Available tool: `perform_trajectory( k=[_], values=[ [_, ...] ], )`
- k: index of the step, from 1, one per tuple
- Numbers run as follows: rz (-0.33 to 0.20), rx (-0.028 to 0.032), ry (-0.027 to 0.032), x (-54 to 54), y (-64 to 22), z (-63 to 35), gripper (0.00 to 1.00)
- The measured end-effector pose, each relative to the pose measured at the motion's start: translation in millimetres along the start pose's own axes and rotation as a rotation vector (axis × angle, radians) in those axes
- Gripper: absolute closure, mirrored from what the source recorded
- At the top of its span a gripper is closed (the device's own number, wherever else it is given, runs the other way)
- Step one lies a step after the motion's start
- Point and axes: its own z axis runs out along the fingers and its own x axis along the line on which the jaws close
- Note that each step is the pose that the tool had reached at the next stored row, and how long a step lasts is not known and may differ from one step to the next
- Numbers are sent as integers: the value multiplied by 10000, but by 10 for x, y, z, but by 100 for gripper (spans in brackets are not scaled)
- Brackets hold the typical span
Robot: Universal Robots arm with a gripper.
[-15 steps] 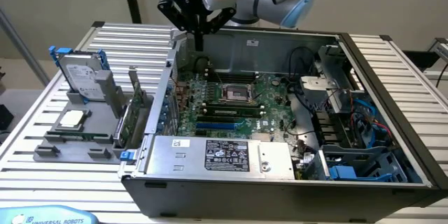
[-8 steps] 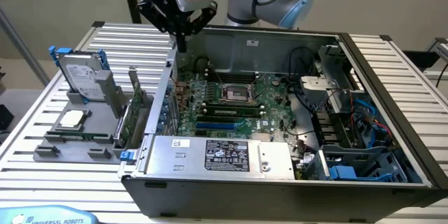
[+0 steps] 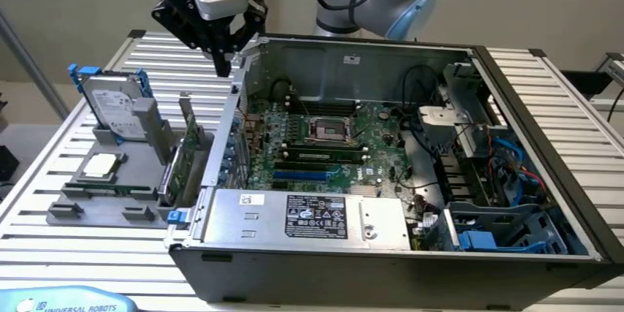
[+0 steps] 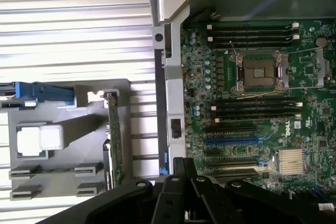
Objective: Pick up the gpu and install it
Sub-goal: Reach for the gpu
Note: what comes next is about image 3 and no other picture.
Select hard disk with blue rails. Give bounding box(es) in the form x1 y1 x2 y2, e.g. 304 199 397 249
67 64 157 144

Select empty black RAM slots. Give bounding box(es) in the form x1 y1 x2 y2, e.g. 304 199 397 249
297 99 357 116

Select green graphics card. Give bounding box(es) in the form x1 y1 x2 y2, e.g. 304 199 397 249
157 91 205 208

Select grey metal pole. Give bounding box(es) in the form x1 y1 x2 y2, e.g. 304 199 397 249
0 7 71 120

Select CPU socket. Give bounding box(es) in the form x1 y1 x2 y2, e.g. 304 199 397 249
303 115 361 144

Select grey parts rack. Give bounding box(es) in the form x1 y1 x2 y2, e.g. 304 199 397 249
45 97 216 229

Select installed black RAM stick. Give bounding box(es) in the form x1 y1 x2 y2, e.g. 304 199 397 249
284 145 365 164

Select silver CPU chip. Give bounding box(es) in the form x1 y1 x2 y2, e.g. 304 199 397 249
79 152 121 180

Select green motherboard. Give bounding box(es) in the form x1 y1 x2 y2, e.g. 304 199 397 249
237 99 416 200

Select blue expansion slot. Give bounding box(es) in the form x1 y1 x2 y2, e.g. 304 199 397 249
271 168 328 182

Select green RAM stick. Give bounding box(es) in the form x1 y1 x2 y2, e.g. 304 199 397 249
64 181 157 197

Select silver disk bay cage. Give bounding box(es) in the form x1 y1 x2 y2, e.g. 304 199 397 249
416 61 511 167

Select blue case latch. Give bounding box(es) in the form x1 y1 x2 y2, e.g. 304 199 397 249
165 208 191 226

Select black box beside table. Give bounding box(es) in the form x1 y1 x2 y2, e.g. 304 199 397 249
0 142 21 186

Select silver power supply unit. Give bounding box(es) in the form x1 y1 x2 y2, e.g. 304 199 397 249
200 188 415 251

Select black background equipment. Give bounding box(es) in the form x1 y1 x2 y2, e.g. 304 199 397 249
559 51 624 109

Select black open PC case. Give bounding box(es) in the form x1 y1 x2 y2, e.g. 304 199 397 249
164 33 624 303

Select blue Universal Robots pendant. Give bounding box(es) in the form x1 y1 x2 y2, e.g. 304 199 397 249
0 284 140 312

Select black internal case cable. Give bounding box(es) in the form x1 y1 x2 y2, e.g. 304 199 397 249
400 64 445 105

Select blue data wire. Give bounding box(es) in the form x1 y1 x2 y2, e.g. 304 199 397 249
487 135 543 214

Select red wire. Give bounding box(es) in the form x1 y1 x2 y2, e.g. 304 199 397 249
519 167 547 191

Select blue disk bay bracket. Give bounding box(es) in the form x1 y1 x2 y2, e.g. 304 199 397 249
459 230 499 254

